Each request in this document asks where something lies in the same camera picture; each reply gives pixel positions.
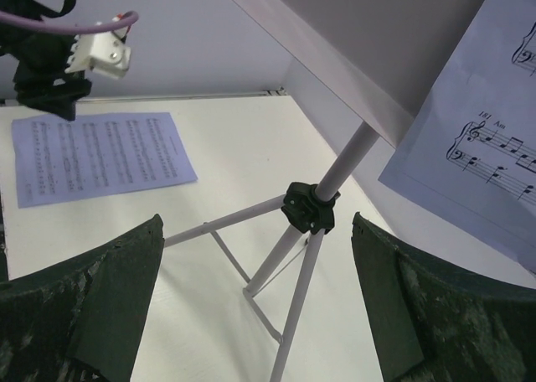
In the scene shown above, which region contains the silver tripod music stand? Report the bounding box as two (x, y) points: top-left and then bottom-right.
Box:
(162, 0), (499, 382)

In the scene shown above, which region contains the sheet music page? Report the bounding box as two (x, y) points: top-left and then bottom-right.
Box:
(11, 112), (198, 208)
(379, 0), (535, 271)

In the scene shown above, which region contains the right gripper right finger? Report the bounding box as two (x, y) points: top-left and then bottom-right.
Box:
(352, 214), (535, 381)

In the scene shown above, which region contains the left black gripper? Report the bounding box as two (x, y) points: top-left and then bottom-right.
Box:
(11, 33), (92, 121)

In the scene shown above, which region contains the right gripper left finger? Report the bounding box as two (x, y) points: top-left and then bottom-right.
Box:
(1, 215), (164, 381)

